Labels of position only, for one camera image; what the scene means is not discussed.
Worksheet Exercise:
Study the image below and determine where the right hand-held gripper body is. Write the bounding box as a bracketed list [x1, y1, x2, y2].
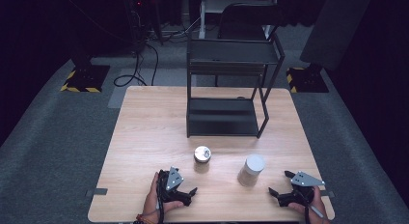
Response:
[277, 171, 326, 209]

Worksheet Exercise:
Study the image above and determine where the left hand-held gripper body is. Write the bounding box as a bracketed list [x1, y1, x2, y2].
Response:
[156, 166, 194, 208]

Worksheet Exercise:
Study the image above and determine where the glass jar with white lid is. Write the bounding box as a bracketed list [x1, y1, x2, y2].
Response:
[236, 154, 266, 188]

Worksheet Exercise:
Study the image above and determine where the glass jar with metal lid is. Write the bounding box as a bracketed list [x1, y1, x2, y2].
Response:
[193, 145, 212, 174]

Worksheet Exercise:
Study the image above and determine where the black metal shelf rack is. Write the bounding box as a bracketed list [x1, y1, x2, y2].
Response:
[185, 32, 286, 140]

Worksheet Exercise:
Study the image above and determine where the person's right hand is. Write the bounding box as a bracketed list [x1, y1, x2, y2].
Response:
[287, 185, 331, 222]

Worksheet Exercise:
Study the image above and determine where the person's left hand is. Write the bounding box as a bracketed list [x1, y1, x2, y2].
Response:
[142, 171, 185, 218]

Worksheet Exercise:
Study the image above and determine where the stand base with striped edge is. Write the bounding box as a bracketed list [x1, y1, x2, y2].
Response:
[286, 67, 330, 94]
[60, 64, 111, 94]

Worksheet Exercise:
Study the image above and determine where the grey floor mat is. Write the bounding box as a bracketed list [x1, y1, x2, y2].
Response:
[107, 68, 197, 109]

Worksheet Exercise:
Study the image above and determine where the grey padded panel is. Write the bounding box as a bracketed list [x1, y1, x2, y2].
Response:
[299, 0, 375, 71]

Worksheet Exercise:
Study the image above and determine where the black chair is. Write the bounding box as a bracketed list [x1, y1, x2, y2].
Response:
[217, 2, 284, 42]

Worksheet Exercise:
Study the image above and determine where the dark equipment rack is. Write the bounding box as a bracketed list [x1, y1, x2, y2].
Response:
[122, 0, 163, 56]

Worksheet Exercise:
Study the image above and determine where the white wrist strap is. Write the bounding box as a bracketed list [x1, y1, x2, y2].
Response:
[309, 204, 325, 219]

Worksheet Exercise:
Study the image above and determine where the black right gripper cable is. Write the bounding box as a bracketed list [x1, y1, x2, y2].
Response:
[303, 191, 313, 224]

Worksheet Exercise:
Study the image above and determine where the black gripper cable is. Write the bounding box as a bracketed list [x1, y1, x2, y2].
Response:
[303, 191, 313, 224]
[156, 198, 166, 224]

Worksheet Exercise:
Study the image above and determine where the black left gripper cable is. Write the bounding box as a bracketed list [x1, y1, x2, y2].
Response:
[156, 198, 166, 224]

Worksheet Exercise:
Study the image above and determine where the beaded bracelet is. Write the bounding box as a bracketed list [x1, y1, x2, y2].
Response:
[135, 213, 156, 224]

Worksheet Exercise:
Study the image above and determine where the black floor cable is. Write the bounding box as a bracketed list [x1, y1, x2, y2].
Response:
[113, 43, 159, 88]

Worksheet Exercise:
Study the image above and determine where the white metal frame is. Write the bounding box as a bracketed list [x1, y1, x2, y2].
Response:
[198, 0, 280, 40]

